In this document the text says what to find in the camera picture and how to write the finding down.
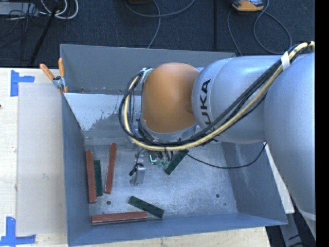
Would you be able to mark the red-brown flat block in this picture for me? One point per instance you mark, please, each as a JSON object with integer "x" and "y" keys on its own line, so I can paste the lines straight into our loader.
{"x": 118, "y": 217}
{"x": 110, "y": 168}
{"x": 90, "y": 176}

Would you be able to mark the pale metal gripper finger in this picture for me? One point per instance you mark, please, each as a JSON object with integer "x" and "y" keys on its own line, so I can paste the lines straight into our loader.
{"x": 139, "y": 161}
{"x": 139, "y": 176}

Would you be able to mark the pale wood flat board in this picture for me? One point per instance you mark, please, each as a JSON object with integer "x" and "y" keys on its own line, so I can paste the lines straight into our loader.
{"x": 38, "y": 150}

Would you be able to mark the grey metal bin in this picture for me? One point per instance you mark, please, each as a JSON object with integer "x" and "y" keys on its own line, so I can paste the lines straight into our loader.
{"x": 195, "y": 189}

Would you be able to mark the dark green flat block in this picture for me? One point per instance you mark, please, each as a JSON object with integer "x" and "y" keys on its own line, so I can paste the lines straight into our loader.
{"x": 174, "y": 163}
{"x": 98, "y": 179}
{"x": 146, "y": 207}

